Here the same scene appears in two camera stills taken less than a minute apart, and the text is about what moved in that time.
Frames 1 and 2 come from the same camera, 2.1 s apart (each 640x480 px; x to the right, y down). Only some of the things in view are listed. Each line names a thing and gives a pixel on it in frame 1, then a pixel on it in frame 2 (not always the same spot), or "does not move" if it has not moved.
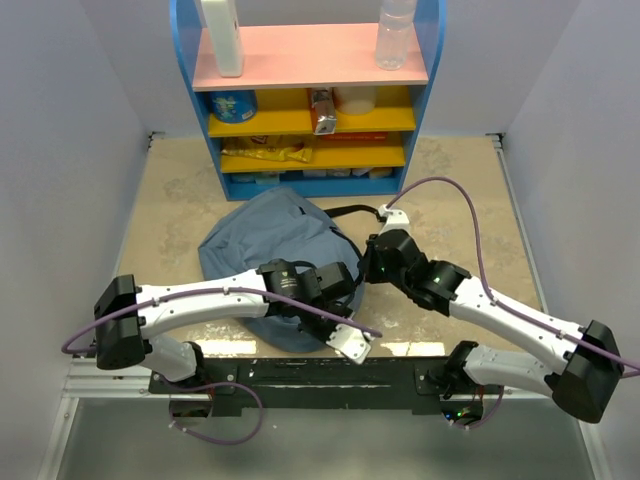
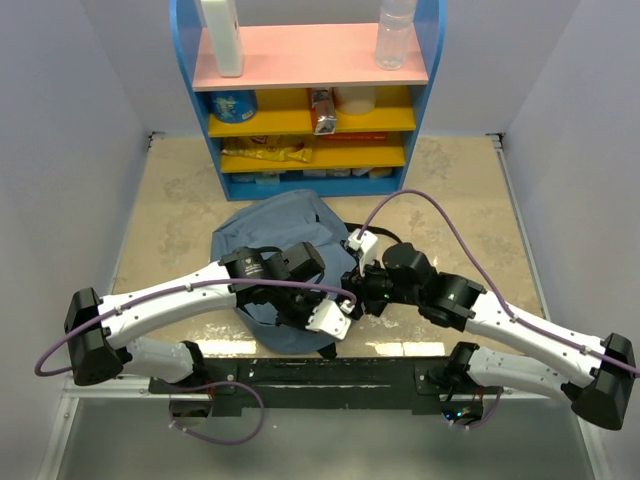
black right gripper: (370, 270) → (359, 285)
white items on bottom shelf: (274, 177) does not move
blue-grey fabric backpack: (281, 225) does not move
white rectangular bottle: (226, 35) does not move
